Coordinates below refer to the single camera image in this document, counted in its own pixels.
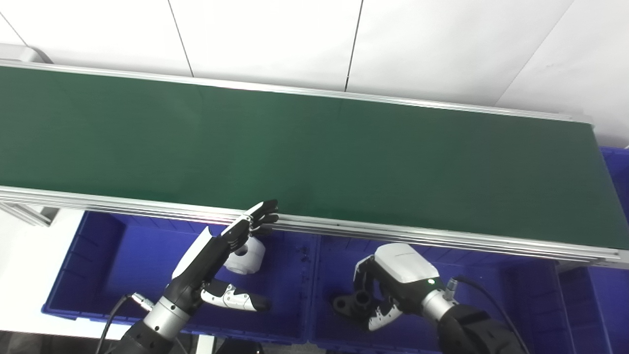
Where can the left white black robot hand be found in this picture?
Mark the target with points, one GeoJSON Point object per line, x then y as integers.
{"type": "Point", "coordinates": [204, 265]}

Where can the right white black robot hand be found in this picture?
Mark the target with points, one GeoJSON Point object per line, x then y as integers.
{"type": "Point", "coordinates": [403, 270]}

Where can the black plastic machine part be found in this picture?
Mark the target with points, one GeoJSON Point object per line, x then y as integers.
{"type": "Point", "coordinates": [354, 302]}

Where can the right black silver robot arm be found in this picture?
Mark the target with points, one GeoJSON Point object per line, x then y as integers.
{"type": "Point", "coordinates": [471, 329]}

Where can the left black silver robot arm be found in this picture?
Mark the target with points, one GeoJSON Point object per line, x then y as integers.
{"type": "Point", "coordinates": [157, 327]}

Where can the white cylindrical plastic part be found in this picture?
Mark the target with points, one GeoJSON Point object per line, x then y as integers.
{"type": "Point", "coordinates": [245, 258]}

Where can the blue plastic bin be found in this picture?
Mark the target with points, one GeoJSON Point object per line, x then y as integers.
{"type": "Point", "coordinates": [491, 295]}
{"type": "Point", "coordinates": [609, 305]}
{"type": "Point", "coordinates": [108, 265]}

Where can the green conveyor belt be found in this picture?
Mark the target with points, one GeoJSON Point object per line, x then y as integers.
{"type": "Point", "coordinates": [314, 157]}

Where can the aluminium conveyor support leg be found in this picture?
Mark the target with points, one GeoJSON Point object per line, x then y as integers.
{"type": "Point", "coordinates": [29, 214]}

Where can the grey conveyor end housing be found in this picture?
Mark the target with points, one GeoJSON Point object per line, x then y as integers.
{"type": "Point", "coordinates": [22, 53]}

